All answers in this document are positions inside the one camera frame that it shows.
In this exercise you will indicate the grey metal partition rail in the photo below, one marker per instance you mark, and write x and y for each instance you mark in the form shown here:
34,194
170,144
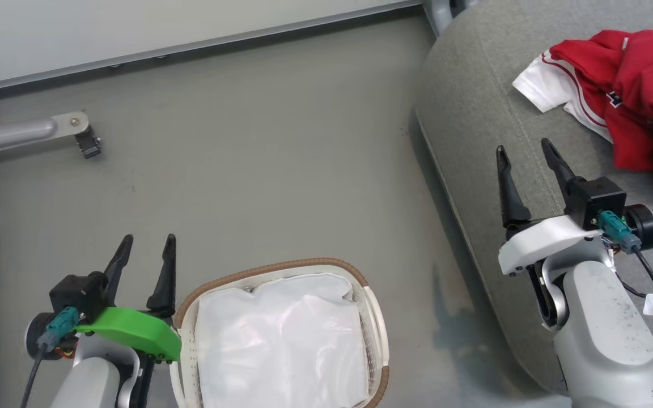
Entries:
190,46

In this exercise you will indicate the long grey metal partition foot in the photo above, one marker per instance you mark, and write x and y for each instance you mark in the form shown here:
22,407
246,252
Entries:
15,131

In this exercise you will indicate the black round left wrist knob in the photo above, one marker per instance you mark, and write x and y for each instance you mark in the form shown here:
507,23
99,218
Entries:
34,334

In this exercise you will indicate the black caster wheel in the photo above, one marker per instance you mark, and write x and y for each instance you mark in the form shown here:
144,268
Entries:
89,146

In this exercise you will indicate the upright grey metal partition foot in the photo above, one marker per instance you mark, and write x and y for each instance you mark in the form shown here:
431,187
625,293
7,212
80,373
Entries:
442,11

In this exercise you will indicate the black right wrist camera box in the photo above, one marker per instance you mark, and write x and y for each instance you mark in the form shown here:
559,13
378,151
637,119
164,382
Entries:
596,201

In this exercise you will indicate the white basket liner cloth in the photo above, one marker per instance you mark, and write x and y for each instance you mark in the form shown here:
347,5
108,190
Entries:
281,340

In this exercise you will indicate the grey fabric sofa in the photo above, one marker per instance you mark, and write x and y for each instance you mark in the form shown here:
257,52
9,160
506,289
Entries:
474,141

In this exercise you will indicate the black round wrist knob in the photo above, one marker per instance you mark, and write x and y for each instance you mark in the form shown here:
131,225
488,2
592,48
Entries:
644,226
34,334

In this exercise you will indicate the red and white jersey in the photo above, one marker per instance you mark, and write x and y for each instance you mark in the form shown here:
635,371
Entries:
644,96

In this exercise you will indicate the black round right wrist knob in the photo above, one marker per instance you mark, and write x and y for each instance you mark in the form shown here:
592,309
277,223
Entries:
644,226

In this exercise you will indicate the white laundry basket brown rim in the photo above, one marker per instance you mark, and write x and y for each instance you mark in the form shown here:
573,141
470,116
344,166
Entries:
187,340

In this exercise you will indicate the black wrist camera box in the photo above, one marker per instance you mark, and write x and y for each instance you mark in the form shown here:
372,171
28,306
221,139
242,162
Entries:
596,201
80,292

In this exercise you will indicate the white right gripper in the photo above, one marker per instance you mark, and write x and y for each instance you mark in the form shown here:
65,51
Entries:
542,241

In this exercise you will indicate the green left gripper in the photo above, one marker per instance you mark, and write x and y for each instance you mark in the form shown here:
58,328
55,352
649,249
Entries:
134,331

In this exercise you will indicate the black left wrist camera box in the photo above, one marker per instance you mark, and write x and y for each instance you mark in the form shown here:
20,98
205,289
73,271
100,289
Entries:
80,292

